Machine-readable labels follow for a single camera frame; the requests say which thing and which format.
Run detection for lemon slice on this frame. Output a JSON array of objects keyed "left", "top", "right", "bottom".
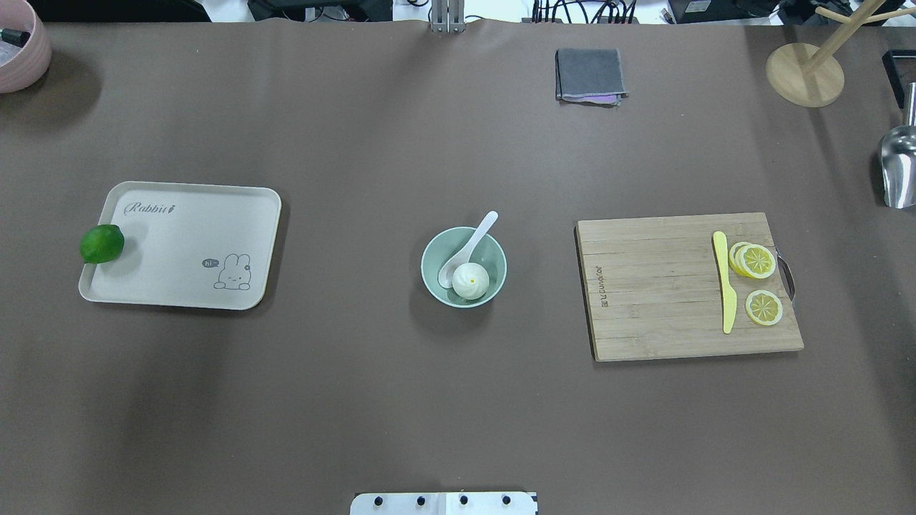
[
  {"left": 735, "top": 244, "right": 776, "bottom": 280},
  {"left": 729, "top": 241, "right": 751, "bottom": 278},
  {"left": 744, "top": 290, "right": 783, "bottom": 326}
]

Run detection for white ceramic spoon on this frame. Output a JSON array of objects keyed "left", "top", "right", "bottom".
[{"left": 437, "top": 210, "right": 499, "bottom": 289}]

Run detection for cream rabbit tray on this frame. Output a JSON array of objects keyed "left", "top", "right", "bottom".
[{"left": 79, "top": 180, "right": 282, "bottom": 310}]

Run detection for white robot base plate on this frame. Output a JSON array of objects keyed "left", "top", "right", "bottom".
[{"left": 349, "top": 490, "right": 539, "bottom": 514}]

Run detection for grey folded cloth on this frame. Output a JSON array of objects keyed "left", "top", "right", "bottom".
[{"left": 554, "top": 48, "right": 630, "bottom": 107}]

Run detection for green lime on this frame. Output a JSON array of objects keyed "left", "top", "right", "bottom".
[{"left": 79, "top": 224, "right": 125, "bottom": 264}]

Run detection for yellow plastic knife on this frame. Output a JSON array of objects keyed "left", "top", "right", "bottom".
[{"left": 712, "top": 231, "right": 737, "bottom": 335}]

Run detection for wooden mug tree stand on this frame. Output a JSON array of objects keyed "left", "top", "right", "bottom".
[{"left": 765, "top": 1, "right": 915, "bottom": 108}]

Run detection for mint green bowl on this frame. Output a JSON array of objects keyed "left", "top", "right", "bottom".
[{"left": 421, "top": 226, "right": 507, "bottom": 308}]

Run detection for pink bowl with ice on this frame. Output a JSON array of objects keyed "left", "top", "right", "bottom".
[{"left": 1, "top": 1, "right": 52, "bottom": 94}]

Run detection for steel ice scoop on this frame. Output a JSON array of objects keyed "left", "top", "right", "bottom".
[{"left": 880, "top": 84, "right": 915, "bottom": 209}]

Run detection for bamboo cutting board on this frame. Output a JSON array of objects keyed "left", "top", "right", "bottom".
[{"left": 575, "top": 212, "right": 804, "bottom": 362}]

